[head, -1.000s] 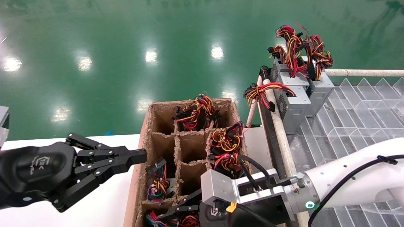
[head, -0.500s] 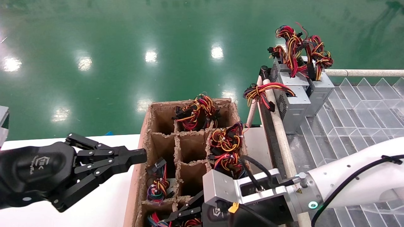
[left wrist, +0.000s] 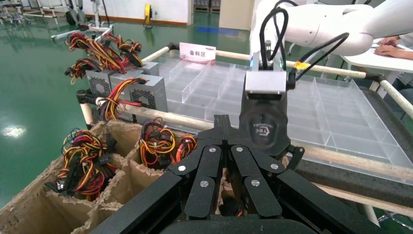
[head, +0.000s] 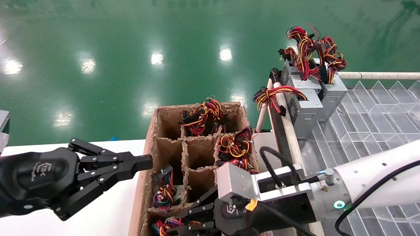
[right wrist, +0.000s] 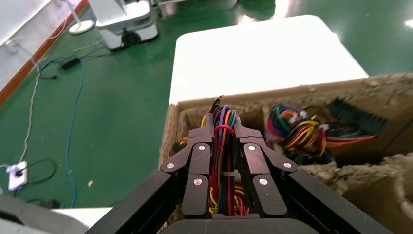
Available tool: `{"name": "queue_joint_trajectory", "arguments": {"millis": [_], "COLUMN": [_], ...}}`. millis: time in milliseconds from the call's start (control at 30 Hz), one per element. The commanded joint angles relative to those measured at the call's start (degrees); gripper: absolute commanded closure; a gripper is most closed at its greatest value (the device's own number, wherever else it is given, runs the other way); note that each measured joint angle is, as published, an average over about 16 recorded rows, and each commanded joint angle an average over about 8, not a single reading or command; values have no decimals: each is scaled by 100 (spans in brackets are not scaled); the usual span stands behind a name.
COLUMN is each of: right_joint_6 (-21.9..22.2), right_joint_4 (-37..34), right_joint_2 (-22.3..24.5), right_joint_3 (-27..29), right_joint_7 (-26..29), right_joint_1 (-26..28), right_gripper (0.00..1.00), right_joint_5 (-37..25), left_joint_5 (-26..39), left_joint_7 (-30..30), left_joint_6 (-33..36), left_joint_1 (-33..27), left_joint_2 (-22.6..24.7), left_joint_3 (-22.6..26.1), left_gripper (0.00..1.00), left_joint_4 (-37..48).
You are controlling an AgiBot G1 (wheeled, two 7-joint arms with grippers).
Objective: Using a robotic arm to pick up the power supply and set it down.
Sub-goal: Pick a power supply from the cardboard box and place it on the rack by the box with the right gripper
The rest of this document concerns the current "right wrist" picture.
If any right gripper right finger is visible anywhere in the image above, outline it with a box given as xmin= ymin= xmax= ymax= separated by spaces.
xmin=234 ymin=115 xmax=299 ymax=217

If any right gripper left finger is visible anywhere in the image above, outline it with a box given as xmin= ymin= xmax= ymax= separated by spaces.
xmin=160 ymin=113 xmax=215 ymax=217

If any grey power supply with wires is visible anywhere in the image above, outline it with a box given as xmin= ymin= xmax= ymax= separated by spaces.
xmin=201 ymin=98 xmax=251 ymax=216

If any brown cardboard divider box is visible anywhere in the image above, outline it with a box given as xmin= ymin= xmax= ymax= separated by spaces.
xmin=158 ymin=72 xmax=413 ymax=234

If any white wheeled machine base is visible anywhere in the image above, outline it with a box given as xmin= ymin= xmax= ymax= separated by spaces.
xmin=88 ymin=0 xmax=159 ymax=50

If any black power adapter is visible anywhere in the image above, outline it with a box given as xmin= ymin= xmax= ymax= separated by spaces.
xmin=59 ymin=56 xmax=81 ymax=71

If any grey rounded cover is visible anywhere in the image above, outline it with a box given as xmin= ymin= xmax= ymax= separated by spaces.
xmin=0 ymin=194 xmax=113 ymax=234

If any white round stand base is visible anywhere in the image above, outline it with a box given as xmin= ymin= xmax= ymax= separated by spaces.
xmin=68 ymin=0 xmax=96 ymax=35

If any white power strip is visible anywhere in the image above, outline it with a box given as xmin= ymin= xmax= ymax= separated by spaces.
xmin=7 ymin=161 xmax=28 ymax=192

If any left cell wire bundle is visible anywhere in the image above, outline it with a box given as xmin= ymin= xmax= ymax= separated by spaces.
xmin=265 ymin=98 xmax=388 ymax=164

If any blue floor cable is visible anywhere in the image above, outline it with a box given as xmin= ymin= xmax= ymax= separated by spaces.
xmin=35 ymin=58 xmax=85 ymax=208

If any black floor cable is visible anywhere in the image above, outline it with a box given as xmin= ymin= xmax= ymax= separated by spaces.
xmin=13 ymin=158 xmax=59 ymax=193

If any white floor cable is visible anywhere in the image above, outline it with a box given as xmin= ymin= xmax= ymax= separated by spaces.
xmin=0 ymin=72 xmax=41 ymax=169

